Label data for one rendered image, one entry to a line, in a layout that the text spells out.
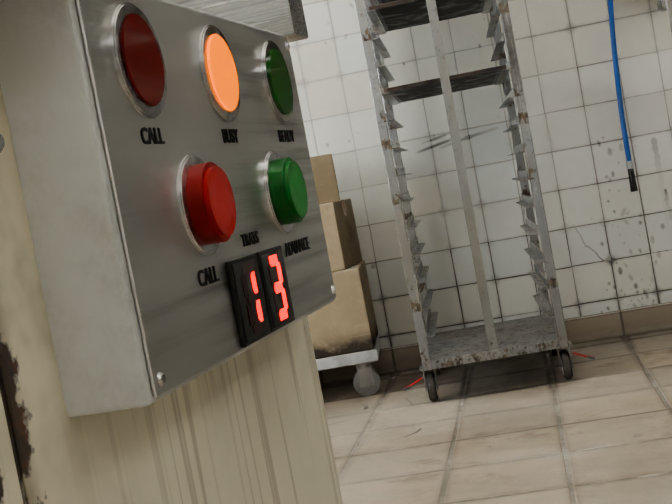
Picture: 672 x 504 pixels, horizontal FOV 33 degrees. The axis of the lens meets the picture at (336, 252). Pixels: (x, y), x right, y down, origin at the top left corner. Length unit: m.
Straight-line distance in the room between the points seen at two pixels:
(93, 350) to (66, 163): 0.06
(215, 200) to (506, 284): 4.11
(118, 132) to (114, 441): 0.11
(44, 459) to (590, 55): 4.21
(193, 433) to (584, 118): 4.08
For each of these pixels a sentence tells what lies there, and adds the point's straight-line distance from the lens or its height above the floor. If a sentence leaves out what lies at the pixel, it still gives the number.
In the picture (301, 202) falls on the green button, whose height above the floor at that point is 0.75.
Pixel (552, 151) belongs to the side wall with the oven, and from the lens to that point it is 4.49.
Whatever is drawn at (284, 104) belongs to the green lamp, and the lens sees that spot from 0.55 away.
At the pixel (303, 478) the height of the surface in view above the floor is 0.62.
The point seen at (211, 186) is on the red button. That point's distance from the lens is 0.41.
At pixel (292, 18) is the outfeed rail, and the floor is 0.85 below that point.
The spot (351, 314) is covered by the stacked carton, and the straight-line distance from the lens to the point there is 4.11.
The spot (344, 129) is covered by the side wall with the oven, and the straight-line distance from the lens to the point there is 4.54.
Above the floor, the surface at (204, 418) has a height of 0.67.
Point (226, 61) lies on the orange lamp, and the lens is 0.48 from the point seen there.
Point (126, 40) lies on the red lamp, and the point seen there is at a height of 0.82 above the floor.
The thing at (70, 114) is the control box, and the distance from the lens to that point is 0.37.
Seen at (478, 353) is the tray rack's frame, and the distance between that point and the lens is 3.78.
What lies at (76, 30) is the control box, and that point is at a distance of 0.37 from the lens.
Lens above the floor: 0.76
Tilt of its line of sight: 3 degrees down
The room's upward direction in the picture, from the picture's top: 11 degrees counter-clockwise
